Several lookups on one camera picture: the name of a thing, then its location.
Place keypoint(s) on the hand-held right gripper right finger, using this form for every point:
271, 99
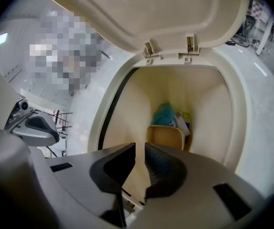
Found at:
199, 199

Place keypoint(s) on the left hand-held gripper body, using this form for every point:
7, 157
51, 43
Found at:
20, 113

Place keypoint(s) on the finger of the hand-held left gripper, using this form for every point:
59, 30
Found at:
48, 117
36, 138

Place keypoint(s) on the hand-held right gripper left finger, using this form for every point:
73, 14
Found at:
84, 187

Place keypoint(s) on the brown paper cup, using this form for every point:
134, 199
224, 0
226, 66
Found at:
165, 137

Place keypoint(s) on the beige pedal trash bin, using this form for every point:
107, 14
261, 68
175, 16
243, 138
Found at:
151, 13

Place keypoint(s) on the black folding chair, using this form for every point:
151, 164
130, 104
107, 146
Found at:
56, 118

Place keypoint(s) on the printed snack wrapper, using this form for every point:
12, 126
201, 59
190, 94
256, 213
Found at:
181, 123

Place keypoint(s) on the teal crumpled bag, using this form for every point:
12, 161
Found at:
163, 114

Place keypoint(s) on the black round fan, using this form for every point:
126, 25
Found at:
249, 24

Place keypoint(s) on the purple checkered cloth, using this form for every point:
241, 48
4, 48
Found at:
260, 7

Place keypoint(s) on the white frame table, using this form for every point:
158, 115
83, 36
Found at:
264, 38

